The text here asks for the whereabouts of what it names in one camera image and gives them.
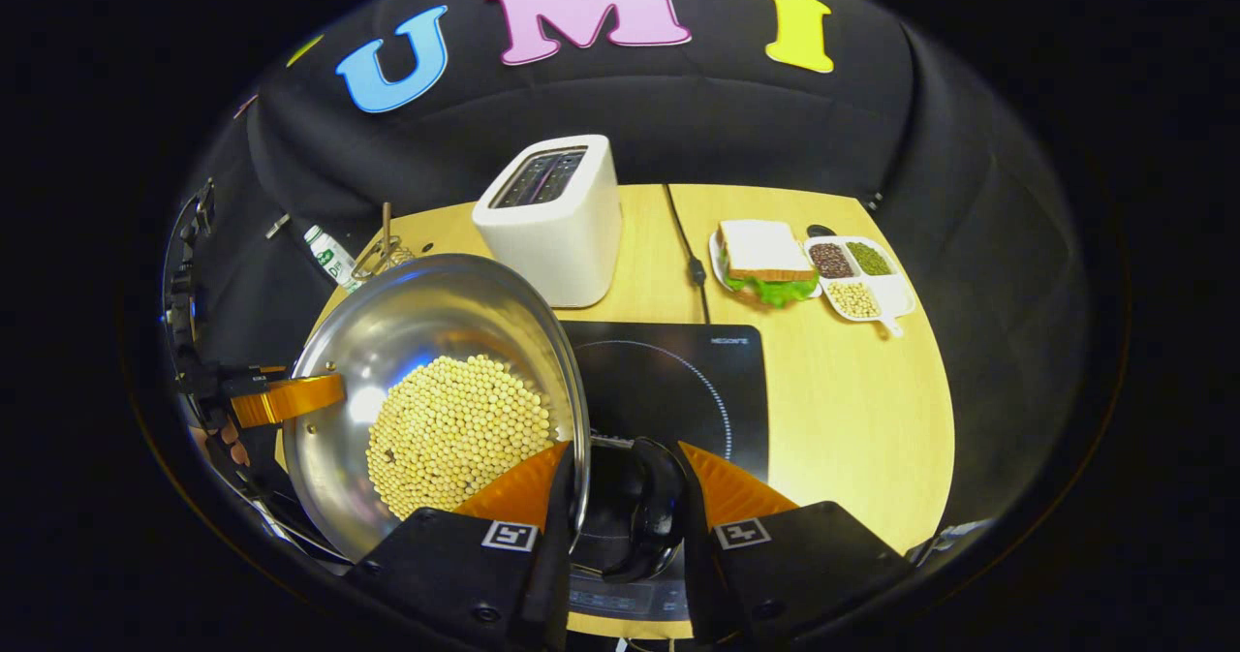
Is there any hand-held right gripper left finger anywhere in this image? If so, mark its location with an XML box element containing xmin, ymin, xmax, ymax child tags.
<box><xmin>347</xmin><ymin>439</ymin><xmax>582</xmax><ymax>652</ymax></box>

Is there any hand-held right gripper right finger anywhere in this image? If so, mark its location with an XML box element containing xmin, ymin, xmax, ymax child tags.
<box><xmin>673</xmin><ymin>439</ymin><xmax>916</xmax><ymax>648</ymax></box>

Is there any stainless steel pot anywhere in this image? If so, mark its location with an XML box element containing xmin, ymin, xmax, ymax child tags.
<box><xmin>281</xmin><ymin>253</ymin><xmax>689</xmax><ymax>585</ymax></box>

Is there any pile of yellow soybeans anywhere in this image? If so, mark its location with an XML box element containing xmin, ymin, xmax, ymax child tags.
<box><xmin>365</xmin><ymin>354</ymin><xmax>555</xmax><ymax>522</ymax></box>

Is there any black induction cooktop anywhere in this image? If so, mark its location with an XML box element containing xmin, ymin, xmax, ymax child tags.
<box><xmin>557</xmin><ymin>321</ymin><xmax>771</xmax><ymax>624</ymax></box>

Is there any white plastic drink bottle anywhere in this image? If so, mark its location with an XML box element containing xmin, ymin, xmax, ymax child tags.
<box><xmin>302</xmin><ymin>225</ymin><xmax>367</xmax><ymax>295</ymax></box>

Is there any glass utensil holder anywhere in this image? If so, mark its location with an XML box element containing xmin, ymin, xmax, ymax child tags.
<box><xmin>351</xmin><ymin>235</ymin><xmax>418</xmax><ymax>285</ymax></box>

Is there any white sandwich plate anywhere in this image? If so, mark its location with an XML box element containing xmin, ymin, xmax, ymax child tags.
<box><xmin>709</xmin><ymin>226</ymin><xmax>824</xmax><ymax>309</ymax></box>

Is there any white toaster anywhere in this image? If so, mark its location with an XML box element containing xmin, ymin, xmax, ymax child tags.
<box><xmin>472</xmin><ymin>134</ymin><xmax>624</xmax><ymax>309</ymax></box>

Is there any toast lettuce sandwich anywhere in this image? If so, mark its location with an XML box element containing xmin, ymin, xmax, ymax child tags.
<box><xmin>717</xmin><ymin>219</ymin><xmax>822</xmax><ymax>307</ymax></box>

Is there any white divided bean dish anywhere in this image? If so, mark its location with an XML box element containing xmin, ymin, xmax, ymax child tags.
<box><xmin>804</xmin><ymin>234</ymin><xmax>917</xmax><ymax>338</ymax></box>

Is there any black backdrop cloth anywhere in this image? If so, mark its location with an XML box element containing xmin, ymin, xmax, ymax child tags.
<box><xmin>160</xmin><ymin>0</ymin><xmax>1091</xmax><ymax>537</ymax></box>

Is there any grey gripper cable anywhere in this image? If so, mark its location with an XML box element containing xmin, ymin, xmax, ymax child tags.
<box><xmin>228</xmin><ymin>468</ymin><xmax>350</xmax><ymax>566</ymax></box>

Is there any black power cable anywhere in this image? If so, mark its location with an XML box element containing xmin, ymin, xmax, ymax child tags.
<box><xmin>662</xmin><ymin>184</ymin><xmax>713</xmax><ymax>324</ymax></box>

